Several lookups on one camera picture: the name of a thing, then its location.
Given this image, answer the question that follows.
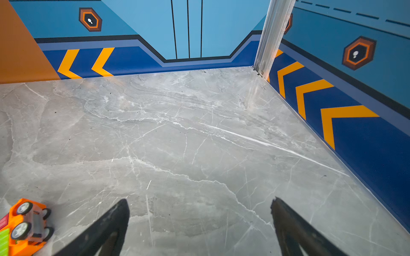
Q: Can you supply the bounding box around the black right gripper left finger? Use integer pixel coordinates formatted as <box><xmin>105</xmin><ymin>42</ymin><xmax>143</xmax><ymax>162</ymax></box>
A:
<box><xmin>56</xmin><ymin>199</ymin><xmax>130</xmax><ymax>256</ymax></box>

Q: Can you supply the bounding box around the orange toy car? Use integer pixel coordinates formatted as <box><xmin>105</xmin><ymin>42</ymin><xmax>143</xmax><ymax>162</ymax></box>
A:
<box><xmin>1</xmin><ymin>198</ymin><xmax>54</xmax><ymax>256</ymax></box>

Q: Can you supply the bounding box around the aluminium corner post right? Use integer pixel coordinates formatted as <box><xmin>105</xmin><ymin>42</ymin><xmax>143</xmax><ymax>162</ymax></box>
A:
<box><xmin>253</xmin><ymin>0</ymin><xmax>295</xmax><ymax>80</ymax></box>

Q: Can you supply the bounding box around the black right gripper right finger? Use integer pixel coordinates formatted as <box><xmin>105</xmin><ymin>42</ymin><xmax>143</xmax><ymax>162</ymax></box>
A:
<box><xmin>271</xmin><ymin>197</ymin><xmax>346</xmax><ymax>256</ymax></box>

